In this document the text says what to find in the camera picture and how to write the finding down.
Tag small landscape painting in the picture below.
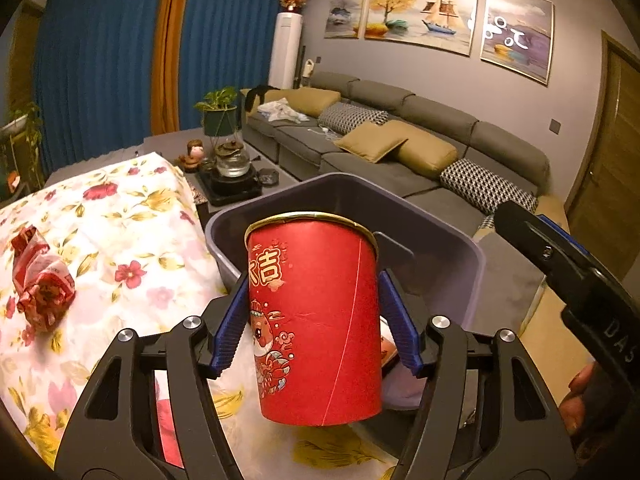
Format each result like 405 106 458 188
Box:
324 0 370 40

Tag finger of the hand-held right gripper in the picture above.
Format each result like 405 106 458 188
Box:
537 214 587 257
492 201 621 306

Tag dented red paper cup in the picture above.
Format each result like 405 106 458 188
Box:
244 212 385 427

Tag grey sofa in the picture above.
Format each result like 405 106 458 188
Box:
241 71 568 241

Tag grey purple plastic bin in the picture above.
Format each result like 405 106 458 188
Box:
205 172 486 411

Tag wooden door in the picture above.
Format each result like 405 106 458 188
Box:
567 30 640 271

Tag white standing air conditioner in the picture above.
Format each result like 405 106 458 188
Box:
269 12 304 91

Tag white clothes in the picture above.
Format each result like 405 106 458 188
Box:
257 99 311 123

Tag tree and sailboat painting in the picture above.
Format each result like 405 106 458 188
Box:
364 0 478 57

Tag black white patterned cushion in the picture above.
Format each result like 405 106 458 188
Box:
440 158 538 216
318 102 390 136

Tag black garment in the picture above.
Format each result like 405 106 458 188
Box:
243 86 273 113

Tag orange curtain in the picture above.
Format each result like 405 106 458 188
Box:
150 0 193 136

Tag green potted plant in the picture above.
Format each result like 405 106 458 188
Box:
194 87 241 148

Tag tan cushion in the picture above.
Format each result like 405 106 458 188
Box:
263 87 341 118
334 121 411 163
397 122 460 181

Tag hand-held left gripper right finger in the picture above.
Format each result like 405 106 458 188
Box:
377 270 576 480

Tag purple sky painting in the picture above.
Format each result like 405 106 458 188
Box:
480 0 556 86

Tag crumpled red white wrapper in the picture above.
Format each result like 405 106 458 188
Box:
11 226 77 332

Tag glass kettle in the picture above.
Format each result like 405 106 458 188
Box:
215 141 252 178

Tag trailing vine plant on stand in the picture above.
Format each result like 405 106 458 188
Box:
0 102 46 196

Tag grey coffee table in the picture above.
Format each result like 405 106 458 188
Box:
47 127 321 211

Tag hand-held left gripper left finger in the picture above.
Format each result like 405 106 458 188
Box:
54 280 251 480

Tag person's right hand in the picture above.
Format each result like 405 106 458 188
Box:
557 362 606 436

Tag blue curtain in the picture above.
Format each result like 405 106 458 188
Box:
177 0 307 131
32 0 166 171

